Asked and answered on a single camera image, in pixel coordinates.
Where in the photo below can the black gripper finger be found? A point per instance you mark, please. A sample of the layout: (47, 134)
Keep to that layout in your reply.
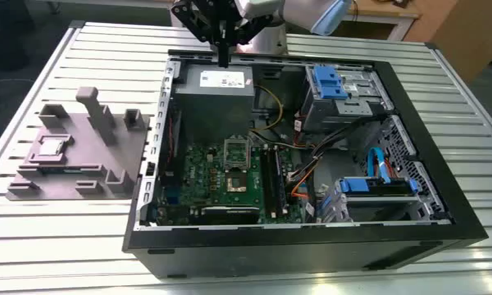
(252, 31)
(188, 18)

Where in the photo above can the silver topped CPU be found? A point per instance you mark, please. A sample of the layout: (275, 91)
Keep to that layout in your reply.
(52, 148)

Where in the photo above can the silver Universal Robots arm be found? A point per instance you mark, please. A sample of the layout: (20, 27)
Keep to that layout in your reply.
(271, 40)

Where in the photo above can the CPU socket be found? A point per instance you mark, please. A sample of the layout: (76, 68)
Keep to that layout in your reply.
(238, 183)

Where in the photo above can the blue plastic drive carrier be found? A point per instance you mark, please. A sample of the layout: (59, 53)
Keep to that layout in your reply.
(328, 83)

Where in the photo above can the grey power supply unit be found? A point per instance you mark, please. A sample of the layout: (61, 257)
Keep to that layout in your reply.
(214, 104)

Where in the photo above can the metal optical drive cage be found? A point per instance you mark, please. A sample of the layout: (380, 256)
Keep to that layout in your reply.
(352, 110)

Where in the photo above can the green motherboard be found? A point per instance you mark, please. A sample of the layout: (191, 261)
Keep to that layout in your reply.
(200, 159)

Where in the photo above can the black RAM slot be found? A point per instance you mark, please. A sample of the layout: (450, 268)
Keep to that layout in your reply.
(266, 184)
(279, 184)

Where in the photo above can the grey plastic parts rack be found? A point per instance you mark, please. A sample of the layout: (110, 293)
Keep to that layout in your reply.
(86, 153)

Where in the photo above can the wooden cabinet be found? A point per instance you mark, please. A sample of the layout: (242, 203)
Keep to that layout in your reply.
(467, 30)

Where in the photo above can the hard disk in blue carrier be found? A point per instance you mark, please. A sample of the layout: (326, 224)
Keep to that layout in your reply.
(356, 186)

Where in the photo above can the blue expansion slot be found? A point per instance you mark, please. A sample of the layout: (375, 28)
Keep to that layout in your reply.
(172, 196)

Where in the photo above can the green RAM stick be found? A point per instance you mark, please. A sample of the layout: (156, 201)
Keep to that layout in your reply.
(61, 170)

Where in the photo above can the black graphics card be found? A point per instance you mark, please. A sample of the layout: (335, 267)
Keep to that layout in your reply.
(230, 215)

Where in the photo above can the metal disk bay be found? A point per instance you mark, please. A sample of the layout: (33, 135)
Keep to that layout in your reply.
(378, 199)

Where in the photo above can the black open PC case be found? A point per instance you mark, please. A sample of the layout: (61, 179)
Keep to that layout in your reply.
(271, 255)

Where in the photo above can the wooden desk white frame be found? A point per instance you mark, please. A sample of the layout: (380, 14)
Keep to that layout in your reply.
(386, 12)

